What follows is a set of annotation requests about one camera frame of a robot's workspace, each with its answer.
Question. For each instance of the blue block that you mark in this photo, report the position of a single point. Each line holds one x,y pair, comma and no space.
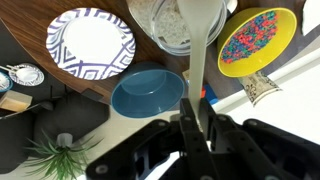
210,93

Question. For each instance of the small blue bowl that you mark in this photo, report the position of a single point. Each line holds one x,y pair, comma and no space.
5,82

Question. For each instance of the patterned paper cup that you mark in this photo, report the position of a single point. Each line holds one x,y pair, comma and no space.
258,86

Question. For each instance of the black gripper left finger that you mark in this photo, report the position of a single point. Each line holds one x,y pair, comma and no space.
196,153

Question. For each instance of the clear jar with white powder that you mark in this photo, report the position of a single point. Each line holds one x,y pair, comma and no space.
163,26

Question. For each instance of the blue patterned paper plate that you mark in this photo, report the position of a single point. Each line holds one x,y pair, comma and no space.
90,43

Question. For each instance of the green potted plant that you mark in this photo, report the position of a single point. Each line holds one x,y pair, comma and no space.
60,160

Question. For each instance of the small patterned paper plate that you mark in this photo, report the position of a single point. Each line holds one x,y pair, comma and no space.
28,75

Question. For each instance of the white plastic spoon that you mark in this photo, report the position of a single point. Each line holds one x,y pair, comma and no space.
198,50

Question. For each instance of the white paper napkin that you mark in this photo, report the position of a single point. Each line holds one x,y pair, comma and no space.
311,15

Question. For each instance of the red block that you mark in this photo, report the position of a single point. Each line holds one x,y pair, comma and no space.
203,93

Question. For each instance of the dark blue bowl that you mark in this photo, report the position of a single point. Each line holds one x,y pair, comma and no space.
148,91

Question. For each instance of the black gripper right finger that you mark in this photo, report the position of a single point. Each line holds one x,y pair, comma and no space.
253,150

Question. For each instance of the tan cardboard box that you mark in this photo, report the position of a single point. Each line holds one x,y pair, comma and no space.
15,101

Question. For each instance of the yellow bowl with colourful beads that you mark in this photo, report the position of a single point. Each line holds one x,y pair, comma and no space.
256,43

